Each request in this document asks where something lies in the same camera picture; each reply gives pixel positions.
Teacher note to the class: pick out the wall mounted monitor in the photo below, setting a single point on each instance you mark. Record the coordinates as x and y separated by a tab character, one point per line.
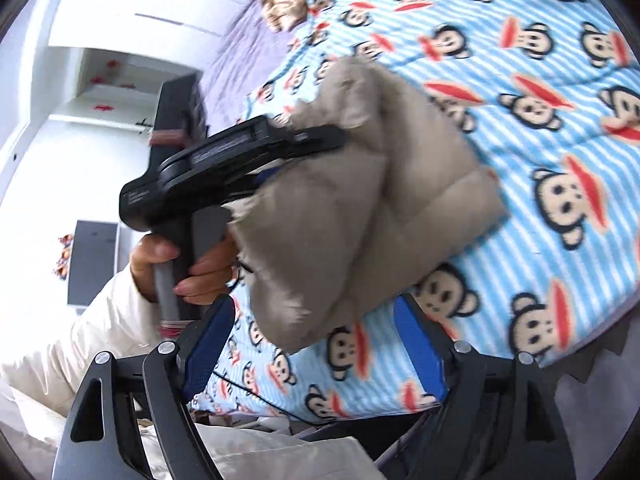
92	261

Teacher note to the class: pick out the person's left hand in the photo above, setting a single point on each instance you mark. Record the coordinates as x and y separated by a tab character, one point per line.
209	277

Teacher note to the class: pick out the beige puffer jacket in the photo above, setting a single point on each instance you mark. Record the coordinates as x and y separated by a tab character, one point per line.
328	238

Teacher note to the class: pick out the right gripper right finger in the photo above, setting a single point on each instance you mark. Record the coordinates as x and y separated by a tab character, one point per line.
496	419

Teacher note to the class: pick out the blue monkey print blanket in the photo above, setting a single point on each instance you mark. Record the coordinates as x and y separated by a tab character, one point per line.
547	93

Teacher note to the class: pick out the striped beige fleece garment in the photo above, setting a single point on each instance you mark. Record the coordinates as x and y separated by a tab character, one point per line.
284	15

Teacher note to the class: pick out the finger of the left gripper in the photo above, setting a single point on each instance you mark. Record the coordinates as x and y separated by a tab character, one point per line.
260	177
315	140

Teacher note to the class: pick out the white door with handle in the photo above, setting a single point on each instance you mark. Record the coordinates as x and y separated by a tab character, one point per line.
116	90

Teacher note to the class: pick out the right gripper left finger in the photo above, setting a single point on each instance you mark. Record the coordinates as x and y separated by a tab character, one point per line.
101	438

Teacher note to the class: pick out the purple bed cover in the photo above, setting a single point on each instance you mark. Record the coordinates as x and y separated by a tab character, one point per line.
248	53

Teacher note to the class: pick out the white wardrobe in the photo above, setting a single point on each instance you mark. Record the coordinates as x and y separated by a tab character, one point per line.
182	32

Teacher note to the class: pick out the fruit ornament wall decoration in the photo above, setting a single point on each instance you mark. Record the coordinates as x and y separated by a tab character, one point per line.
63	264

